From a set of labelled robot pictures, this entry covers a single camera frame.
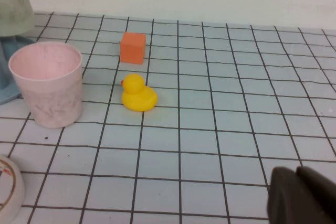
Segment grid pattern tablecloth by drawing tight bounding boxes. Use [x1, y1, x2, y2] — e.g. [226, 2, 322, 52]
[0, 11, 336, 224]

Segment yellow rubber duck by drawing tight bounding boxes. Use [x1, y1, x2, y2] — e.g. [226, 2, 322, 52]
[120, 73, 159, 112]

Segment clear adhesive tape roll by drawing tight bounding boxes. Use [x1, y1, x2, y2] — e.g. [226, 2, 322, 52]
[0, 154, 26, 224]

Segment orange foam cube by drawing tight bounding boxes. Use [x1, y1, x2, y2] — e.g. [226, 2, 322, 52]
[120, 31, 146, 65]

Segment pink marbled plastic cup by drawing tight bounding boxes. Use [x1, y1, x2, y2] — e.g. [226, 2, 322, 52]
[8, 41, 84, 130]

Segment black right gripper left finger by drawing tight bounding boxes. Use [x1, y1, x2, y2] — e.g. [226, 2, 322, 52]
[267, 166, 323, 224]

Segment blue cup stand tray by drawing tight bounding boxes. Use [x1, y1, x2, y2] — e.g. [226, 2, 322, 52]
[0, 35, 36, 105]

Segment pale green plastic cup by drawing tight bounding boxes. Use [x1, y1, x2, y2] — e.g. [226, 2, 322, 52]
[0, 0, 36, 37]

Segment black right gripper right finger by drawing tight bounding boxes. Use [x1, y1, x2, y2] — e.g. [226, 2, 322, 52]
[296, 165, 336, 224]

